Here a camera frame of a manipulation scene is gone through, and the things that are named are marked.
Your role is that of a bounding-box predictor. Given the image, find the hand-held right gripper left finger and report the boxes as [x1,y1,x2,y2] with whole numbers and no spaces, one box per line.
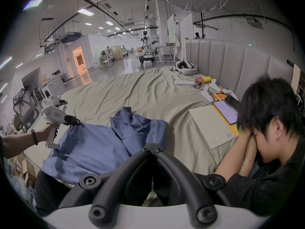
[58,143,155,224]

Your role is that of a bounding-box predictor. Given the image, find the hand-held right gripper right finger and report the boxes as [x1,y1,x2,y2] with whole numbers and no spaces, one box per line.
[152,144,235,225]

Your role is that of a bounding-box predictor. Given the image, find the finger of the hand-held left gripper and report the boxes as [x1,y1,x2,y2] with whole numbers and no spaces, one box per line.
[64,115,81,127]

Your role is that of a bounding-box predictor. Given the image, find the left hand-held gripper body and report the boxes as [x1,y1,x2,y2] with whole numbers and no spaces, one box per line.
[41,96,68,149]

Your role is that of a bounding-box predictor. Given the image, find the blue shirt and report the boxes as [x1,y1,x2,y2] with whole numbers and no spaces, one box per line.
[42,107,169,184]

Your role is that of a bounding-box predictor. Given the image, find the person's left forearm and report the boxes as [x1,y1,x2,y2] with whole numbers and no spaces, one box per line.
[0,129,39,160]

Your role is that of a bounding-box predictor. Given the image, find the person's left hand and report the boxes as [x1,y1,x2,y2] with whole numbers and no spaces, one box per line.
[36,123,60,143]

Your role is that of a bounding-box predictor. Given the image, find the white washing machine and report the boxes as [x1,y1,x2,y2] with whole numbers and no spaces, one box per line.
[39,77,66,102]

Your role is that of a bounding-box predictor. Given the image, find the grey mesh office chair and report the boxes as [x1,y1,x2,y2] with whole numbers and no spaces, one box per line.
[12,88,40,134]

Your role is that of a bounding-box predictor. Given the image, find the stack of cartons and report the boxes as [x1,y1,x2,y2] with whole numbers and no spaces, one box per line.
[9,152,37,188]

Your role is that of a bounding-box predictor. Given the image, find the yellow folder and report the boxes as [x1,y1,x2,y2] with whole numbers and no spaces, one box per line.
[211,105,240,137]

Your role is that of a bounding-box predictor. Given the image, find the bed with beige sheet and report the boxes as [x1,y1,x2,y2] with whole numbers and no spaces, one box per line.
[25,66,241,207]

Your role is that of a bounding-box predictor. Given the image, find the person's legs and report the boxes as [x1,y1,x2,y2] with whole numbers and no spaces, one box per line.
[34,170,80,217]

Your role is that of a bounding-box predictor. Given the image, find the phone with lit screen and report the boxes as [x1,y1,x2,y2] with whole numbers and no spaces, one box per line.
[213,100,238,125]

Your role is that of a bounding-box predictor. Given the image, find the white hand controller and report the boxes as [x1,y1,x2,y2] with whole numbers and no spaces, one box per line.
[223,87,239,101]
[208,79,223,93]
[201,85,215,103]

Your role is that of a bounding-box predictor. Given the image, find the black phone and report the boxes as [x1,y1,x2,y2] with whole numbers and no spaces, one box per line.
[224,95,241,111]

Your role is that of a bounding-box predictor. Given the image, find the white headset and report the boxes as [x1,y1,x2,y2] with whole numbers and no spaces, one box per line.
[175,60,198,76]

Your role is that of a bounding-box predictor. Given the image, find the white humanoid robot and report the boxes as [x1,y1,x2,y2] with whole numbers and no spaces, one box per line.
[138,30,155,64]

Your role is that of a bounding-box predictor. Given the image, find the white table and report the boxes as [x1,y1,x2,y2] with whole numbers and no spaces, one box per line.
[155,43,183,64]

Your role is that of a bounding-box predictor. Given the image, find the grey padded headboard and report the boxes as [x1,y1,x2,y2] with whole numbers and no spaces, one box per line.
[185,38,295,102]

